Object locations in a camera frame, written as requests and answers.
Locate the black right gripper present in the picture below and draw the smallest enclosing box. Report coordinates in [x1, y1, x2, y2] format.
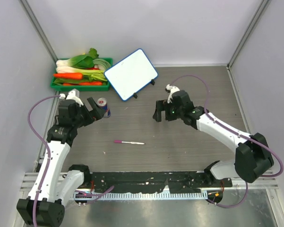
[154, 99, 184, 122]

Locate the white marker with magenta cap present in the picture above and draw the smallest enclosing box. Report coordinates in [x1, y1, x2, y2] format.
[114, 140, 145, 145]

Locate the blue framed whiteboard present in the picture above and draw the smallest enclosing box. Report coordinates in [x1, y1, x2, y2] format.
[104, 48, 158, 101]

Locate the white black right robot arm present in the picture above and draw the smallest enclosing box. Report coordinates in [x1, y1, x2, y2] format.
[153, 90, 274, 187]

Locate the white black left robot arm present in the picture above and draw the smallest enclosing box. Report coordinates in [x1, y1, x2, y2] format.
[17, 95, 104, 227]

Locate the red bull can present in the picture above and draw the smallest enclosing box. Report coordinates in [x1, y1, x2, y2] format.
[97, 98, 111, 118]

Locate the small orange carrot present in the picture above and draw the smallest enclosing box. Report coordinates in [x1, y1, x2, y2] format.
[62, 81, 102, 86]

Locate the green plastic tray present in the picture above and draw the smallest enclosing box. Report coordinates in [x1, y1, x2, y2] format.
[51, 58, 112, 92]

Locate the pale green bean bundle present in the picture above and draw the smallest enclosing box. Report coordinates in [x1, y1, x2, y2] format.
[93, 58, 111, 71]

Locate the green bok choy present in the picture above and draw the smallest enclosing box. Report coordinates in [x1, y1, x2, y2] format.
[56, 48, 99, 71]

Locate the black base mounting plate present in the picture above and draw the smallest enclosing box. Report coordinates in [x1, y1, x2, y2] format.
[79, 171, 232, 194]

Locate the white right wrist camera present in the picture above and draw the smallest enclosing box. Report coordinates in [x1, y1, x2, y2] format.
[165, 84, 180, 104]

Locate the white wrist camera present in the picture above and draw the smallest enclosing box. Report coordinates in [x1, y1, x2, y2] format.
[59, 89, 84, 106]
[165, 84, 180, 104]

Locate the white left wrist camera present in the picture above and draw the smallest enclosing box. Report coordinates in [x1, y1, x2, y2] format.
[59, 89, 84, 106]

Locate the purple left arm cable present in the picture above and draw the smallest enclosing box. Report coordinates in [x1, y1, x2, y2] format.
[28, 94, 67, 225]

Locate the white slotted cable duct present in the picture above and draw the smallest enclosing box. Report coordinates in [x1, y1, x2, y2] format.
[73, 192, 208, 201]

